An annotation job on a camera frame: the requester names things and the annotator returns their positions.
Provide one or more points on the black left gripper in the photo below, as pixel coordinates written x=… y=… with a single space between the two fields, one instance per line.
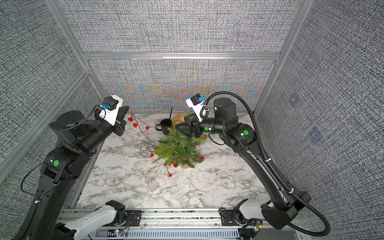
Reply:
x=120 y=122

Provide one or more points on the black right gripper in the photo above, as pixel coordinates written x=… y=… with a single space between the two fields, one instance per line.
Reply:
x=194 y=126

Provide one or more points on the small green christmas tree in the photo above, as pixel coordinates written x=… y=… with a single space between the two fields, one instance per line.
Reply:
x=177 y=148

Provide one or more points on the red string lights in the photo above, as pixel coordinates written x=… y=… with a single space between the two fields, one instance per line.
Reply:
x=144 y=128

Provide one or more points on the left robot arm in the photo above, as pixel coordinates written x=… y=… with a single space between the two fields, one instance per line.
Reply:
x=79 y=138

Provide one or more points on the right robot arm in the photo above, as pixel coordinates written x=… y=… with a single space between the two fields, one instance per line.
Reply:
x=281 y=209

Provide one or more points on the black ceramic mug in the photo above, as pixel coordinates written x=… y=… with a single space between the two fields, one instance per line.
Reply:
x=164 y=126

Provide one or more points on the clear battery box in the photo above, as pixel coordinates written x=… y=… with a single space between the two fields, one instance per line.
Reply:
x=153 y=185

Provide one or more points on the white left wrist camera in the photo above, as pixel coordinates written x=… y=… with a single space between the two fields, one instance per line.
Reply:
x=110 y=108

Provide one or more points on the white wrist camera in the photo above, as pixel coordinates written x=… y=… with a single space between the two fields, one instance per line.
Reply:
x=110 y=108
x=198 y=104

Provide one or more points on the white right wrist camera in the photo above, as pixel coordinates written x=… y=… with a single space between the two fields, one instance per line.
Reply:
x=198 y=104

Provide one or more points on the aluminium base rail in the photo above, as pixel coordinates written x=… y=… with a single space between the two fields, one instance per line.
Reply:
x=169 y=224

